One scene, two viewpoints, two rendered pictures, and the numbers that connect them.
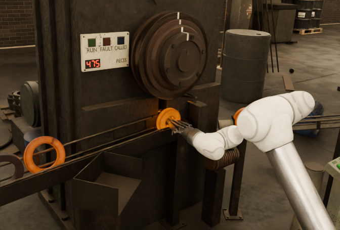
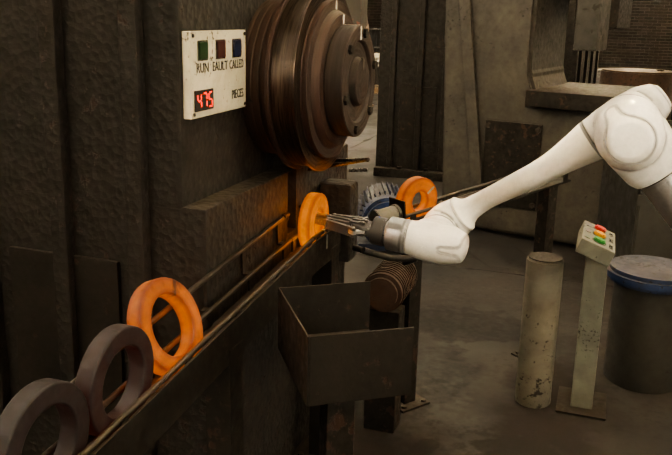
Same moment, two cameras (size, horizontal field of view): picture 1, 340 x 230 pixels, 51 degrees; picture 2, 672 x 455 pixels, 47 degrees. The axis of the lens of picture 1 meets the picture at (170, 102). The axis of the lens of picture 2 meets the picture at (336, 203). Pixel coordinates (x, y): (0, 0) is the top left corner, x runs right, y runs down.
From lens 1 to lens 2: 1.07 m
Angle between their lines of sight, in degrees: 31
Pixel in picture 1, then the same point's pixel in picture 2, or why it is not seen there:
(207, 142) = (441, 231)
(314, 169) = (552, 260)
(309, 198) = not seen: outside the picture
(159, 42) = (323, 44)
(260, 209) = (438, 379)
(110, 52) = (224, 74)
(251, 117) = (643, 122)
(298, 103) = (658, 101)
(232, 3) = not seen: hidden behind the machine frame
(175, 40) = (351, 38)
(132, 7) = not seen: outside the picture
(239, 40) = not seen: hidden behind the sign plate
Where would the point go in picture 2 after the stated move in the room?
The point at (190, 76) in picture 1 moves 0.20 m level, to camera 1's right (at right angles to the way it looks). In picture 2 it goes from (360, 114) to (421, 111)
